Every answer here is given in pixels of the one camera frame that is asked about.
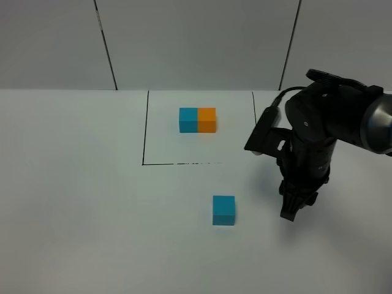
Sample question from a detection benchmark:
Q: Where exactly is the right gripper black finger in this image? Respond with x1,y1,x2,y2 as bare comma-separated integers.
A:
279,183,319,221

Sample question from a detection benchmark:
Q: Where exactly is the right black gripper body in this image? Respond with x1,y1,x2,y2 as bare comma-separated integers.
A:
277,134,337,192

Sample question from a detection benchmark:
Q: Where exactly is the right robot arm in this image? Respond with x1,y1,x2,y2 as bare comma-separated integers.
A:
278,69,391,221

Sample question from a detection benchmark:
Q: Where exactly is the orange template block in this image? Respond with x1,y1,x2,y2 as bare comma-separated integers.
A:
197,108,217,133

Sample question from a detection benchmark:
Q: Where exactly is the blue template block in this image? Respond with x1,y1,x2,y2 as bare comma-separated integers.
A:
179,108,198,133

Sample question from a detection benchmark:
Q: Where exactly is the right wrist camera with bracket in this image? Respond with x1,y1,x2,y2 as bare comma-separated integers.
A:
244,106,292,159

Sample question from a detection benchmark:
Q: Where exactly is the black right camera cable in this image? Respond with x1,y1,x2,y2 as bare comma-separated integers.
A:
269,86,307,108

